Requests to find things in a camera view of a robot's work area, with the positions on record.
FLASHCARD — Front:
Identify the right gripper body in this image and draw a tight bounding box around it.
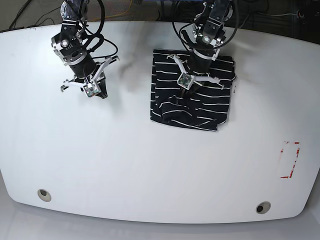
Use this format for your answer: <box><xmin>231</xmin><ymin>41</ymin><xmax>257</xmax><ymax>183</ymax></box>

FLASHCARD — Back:
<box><xmin>60</xmin><ymin>55</ymin><xmax>120</xmax><ymax>95</ymax></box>

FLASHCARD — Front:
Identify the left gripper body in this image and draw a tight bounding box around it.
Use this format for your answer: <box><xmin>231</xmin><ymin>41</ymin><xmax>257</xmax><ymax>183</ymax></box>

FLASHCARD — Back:
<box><xmin>166</xmin><ymin>54</ymin><xmax>224</xmax><ymax>90</ymax></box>

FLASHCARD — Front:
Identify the black white striped t-shirt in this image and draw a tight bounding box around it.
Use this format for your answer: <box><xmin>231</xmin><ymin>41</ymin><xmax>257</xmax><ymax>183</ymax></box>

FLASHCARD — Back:
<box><xmin>150</xmin><ymin>49</ymin><xmax>237</xmax><ymax>132</ymax></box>

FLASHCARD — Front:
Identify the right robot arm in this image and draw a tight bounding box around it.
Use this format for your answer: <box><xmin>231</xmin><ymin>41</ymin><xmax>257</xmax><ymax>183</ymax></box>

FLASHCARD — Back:
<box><xmin>51</xmin><ymin>0</ymin><xmax>119</xmax><ymax>99</ymax></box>

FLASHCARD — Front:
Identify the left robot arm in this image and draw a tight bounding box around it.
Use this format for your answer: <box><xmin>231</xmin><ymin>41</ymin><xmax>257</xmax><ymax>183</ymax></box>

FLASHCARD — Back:
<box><xmin>168</xmin><ymin>0</ymin><xmax>240</xmax><ymax>97</ymax></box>

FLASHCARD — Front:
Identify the red tape rectangle marking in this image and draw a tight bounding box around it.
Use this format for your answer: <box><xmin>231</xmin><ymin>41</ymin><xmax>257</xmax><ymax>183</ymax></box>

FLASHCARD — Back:
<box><xmin>278</xmin><ymin>141</ymin><xmax>301</xmax><ymax>179</ymax></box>

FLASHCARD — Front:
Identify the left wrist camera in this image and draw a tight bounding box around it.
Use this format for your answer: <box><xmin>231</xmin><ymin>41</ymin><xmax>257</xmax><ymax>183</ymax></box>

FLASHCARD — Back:
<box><xmin>177</xmin><ymin>72</ymin><xmax>195</xmax><ymax>90</ymax></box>

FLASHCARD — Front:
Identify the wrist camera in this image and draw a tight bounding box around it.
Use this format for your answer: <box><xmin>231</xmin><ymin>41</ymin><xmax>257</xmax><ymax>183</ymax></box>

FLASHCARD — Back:
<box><xmin>82</xmin><ymin>83</ymin><xmax>101</xmax><ymax>98</ymax></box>
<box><xmin>177</xmin><ymin>72</ymin><xmax>195</xmax><ymax>90</ymax></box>

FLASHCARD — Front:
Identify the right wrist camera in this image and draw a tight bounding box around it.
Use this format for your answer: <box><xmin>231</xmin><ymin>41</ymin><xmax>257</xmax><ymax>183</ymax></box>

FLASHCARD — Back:
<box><xmin>82</xmin><ymin>83</ymin><xmax>101</xmax><ymax>98</ymax></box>

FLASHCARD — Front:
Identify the white wall cable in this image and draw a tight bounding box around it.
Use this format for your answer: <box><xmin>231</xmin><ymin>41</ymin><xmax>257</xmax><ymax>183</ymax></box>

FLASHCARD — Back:
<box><xmin>257</xmin><ymin>10</ymin><xmax>298</xmax><ymax>18</ymax></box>

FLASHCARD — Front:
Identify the left table cable grommet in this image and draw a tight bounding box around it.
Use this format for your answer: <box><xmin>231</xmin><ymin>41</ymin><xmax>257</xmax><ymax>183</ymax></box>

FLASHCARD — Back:
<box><xmin>37</xmin><ymin>189</ymin><xmax>52</xmax><ymax>203</ymax></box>

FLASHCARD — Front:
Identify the table cable grommet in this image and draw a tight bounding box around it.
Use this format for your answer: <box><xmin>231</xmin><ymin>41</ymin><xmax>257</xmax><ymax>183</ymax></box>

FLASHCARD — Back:
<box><xmin>37</xmin><ymin>189</ymin><xmax>52</xmax><ymax>203</ymax></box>
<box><xmin>255</xmin><ymin>201</ymin><xmax>271</xmax><ymax>215</ymax></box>

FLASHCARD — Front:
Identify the right table cable grommet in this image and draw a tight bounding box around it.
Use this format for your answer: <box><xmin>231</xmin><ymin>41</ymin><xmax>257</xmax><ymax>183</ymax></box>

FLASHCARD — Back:
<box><xmin>255</xmin><ymin>201</ymin><xmax>271</xmax><ymax>215</ymax></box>

